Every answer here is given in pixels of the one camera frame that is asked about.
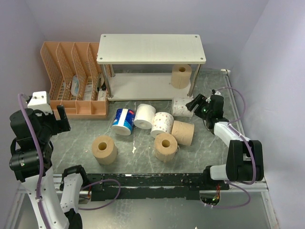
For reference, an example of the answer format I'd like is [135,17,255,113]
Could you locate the blue wrapped paper roll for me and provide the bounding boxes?
[112,108,135,136]

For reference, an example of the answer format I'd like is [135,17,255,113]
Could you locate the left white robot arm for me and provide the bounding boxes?
[9,105,89,229]

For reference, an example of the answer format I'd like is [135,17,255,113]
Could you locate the orange plastic file organizer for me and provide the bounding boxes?
[41,42,109,119]

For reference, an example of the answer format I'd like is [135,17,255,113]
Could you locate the white wall plug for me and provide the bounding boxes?
[221,69,231,75]

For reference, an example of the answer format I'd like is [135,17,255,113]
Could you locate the white two-tier metal shelf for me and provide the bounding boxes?
[97,34,206,101]

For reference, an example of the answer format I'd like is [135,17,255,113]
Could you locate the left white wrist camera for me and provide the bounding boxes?
[27,91,53,115]

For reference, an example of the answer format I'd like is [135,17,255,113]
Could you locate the aluminium frame rail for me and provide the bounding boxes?
[222,73,280,229]

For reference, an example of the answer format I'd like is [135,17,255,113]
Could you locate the brown paper roll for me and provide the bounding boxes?
[172,120,194,146]

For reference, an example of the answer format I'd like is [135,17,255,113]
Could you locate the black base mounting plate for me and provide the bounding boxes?
[87,171,229,201]

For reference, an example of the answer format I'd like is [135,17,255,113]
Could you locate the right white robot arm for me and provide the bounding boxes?
[186,94,264,190]

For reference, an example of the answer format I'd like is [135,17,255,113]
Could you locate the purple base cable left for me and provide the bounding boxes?
[77,178,122,211]

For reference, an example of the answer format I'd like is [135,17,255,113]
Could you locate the white floral roll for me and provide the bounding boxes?
[172,97,193,117]
[150,112,174,138]

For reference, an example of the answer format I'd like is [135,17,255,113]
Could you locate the plain white paper roll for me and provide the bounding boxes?
[134,104,156,129]

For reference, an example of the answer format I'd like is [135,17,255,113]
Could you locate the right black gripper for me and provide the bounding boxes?
[186,94,212,120]

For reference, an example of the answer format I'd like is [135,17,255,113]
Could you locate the tissue pack in organizer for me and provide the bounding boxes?
[71,75,83,97]

